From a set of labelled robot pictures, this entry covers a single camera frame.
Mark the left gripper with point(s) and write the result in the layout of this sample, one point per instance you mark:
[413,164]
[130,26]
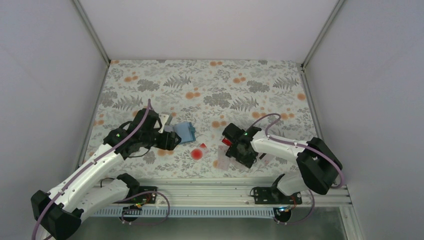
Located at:
[167,143]

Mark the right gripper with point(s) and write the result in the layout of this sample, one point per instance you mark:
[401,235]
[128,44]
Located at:
[247,162]

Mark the teal card holder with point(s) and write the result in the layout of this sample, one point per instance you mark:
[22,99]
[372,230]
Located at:
[185,130]

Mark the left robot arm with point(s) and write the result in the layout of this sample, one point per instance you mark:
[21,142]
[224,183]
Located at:
[60,211]

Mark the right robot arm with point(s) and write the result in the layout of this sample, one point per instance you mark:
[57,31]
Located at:
[318,167]

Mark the red bank card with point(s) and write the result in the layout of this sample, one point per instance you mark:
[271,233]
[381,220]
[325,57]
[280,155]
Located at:
[226,141]

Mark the black striped card pile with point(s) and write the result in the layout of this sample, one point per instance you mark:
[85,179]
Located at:
[265,158]

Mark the floral table mat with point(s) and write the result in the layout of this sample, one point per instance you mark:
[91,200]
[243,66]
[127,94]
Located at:
[210,94]

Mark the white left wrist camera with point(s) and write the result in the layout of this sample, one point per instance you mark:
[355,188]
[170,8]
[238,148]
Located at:
[164,123]

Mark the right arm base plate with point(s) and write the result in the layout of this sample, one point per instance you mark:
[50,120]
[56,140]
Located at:
[271,196]

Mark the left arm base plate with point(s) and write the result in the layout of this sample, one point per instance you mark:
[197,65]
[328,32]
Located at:
[144,194]

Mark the aluminium rail frame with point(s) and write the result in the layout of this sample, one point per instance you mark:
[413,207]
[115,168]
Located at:
[180,192]

